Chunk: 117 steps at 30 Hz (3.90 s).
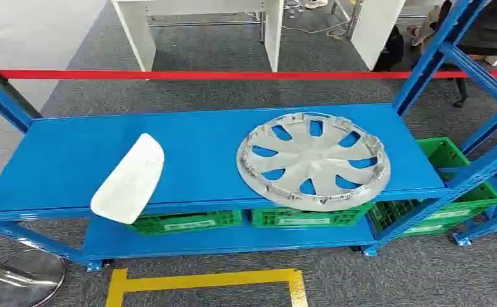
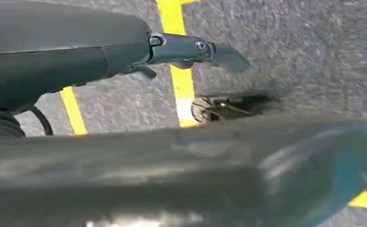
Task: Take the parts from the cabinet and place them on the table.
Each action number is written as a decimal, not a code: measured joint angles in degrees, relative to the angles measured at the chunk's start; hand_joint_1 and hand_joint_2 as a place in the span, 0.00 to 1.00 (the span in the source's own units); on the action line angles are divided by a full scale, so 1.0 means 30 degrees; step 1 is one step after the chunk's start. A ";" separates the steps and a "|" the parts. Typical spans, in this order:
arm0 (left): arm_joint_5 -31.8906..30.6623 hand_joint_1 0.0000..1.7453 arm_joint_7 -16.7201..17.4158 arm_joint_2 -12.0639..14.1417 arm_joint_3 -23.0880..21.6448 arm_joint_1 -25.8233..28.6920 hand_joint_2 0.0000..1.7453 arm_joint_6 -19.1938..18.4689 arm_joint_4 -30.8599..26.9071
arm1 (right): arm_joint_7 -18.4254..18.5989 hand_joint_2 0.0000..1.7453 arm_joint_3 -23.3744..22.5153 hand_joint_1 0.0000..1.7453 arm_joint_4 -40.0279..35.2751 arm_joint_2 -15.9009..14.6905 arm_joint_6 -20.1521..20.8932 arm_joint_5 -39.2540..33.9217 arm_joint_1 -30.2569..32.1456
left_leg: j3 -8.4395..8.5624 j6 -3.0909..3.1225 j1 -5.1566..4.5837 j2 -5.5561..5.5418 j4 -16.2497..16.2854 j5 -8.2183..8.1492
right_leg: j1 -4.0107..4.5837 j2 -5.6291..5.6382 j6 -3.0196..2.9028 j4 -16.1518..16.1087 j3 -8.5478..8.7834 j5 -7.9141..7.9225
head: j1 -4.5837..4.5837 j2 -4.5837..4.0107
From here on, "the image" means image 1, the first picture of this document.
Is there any green plastic crate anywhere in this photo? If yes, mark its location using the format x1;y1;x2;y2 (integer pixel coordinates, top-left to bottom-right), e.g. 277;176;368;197
367;136;497;237
126;209;244;237
250;202;374;230

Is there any person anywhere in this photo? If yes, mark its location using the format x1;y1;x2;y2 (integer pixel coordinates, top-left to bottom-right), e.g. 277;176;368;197
407;0;471;109

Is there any white plastic car part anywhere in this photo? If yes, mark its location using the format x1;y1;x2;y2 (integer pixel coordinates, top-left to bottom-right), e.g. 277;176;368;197
90;132;166;225

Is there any blue metal shelf rack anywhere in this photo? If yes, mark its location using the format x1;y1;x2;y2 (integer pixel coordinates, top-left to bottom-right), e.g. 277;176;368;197
0;0;497;272

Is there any white desk panel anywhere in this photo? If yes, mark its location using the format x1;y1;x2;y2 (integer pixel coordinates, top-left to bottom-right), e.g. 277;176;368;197
349;0;406;72

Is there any white floor cable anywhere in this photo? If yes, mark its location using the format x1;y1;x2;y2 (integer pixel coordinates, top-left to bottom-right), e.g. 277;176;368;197
281;16;353;41

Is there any red barrier tape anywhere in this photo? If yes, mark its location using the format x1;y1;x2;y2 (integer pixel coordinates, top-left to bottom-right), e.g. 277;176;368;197
0;68;497;81

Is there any white desk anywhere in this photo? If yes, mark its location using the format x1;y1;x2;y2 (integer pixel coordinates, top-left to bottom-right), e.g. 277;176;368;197
111;0;285;73

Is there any silver wheel hubcap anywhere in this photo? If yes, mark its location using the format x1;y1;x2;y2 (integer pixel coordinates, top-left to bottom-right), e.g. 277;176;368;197
235;111;391;213

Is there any black bag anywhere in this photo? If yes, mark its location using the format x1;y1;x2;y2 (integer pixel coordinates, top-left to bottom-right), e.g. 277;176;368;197
373;25;406;73

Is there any black tyre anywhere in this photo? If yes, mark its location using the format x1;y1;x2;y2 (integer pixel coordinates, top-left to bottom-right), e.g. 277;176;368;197
455;0;497;57

